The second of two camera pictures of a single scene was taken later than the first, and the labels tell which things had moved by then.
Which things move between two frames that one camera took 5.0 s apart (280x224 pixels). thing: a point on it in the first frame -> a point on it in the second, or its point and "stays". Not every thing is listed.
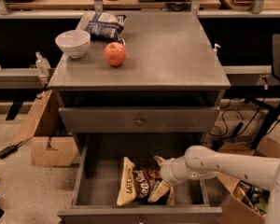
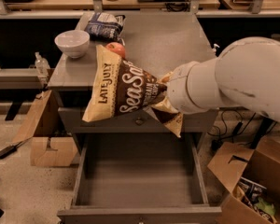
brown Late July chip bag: [135, 184] -> [119, 87]
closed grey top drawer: [138, 119] stays
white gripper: [168, 173] -> [178, 88]
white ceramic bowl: [74, 42] stays
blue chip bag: [105, 26] stays
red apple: [115, 53] stays
